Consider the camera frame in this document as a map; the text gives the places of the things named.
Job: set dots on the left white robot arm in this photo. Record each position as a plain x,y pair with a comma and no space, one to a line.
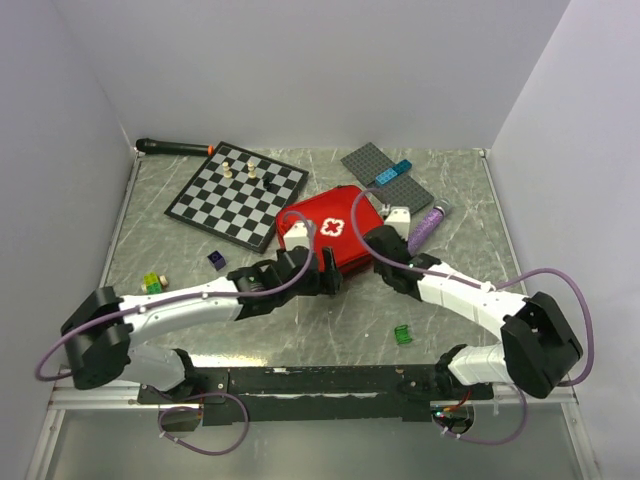
107,337

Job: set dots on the green plastic clip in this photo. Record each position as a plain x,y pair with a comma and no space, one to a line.
402,335

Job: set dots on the green yellow toy block car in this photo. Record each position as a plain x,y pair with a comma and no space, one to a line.
154,283

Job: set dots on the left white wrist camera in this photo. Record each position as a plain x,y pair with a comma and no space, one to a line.
298,235

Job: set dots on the white chess piece left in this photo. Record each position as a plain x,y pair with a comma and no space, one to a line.
227,172

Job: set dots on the black white chessboard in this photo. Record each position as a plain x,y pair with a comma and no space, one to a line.
237,210

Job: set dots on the grey lego baseplate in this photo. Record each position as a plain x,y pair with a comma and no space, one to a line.
392,181

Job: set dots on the purple tube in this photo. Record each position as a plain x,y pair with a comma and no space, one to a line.
418,236

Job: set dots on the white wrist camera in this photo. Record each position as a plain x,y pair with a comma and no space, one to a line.
298,235
399,218

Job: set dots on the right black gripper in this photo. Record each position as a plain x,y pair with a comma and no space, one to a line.
377,268

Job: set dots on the white chess piece right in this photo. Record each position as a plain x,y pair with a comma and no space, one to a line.
251,173

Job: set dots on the blue lego brick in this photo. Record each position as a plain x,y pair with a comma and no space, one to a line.
392,172

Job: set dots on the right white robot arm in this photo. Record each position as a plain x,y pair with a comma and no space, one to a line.
536,347

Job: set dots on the black mounting rail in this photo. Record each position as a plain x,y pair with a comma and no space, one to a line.
321,393

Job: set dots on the purple toy block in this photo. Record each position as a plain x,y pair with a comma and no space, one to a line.
217,260

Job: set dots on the white chess piece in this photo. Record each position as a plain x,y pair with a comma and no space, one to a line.
251,173
227,172

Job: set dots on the red black medicine bag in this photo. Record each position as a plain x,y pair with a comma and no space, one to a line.
330,213

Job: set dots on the black microphone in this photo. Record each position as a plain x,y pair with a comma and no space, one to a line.
157,147

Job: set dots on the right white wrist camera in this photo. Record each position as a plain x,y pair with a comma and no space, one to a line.
399,218

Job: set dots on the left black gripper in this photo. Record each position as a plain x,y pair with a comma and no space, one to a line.
324,281

